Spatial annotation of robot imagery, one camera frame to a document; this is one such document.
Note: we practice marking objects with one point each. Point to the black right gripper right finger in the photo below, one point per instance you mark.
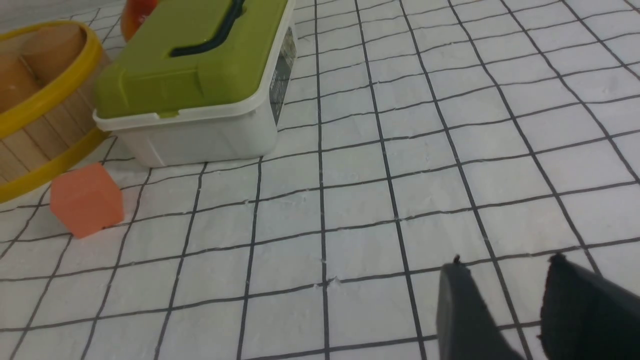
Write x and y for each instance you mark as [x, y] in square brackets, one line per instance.
[587, 317]

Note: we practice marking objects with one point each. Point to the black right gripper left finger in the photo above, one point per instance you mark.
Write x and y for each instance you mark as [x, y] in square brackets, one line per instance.
[464, 326]

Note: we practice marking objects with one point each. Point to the white box with green lid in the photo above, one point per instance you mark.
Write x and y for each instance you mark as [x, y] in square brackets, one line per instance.
[200, 81]

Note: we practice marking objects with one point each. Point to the wooden steamer with yellow rims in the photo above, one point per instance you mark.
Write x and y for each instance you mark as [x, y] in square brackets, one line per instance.
[48, 72]

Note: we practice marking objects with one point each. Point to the white grid-pattern table cloth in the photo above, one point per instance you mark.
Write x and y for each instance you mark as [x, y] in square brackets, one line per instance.
[412, 131]

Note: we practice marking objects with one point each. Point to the orange cube block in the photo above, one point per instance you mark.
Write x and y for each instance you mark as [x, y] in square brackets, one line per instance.
[87, 200]

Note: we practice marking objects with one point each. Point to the orange round object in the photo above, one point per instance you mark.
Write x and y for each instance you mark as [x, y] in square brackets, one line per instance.
[134, 13]

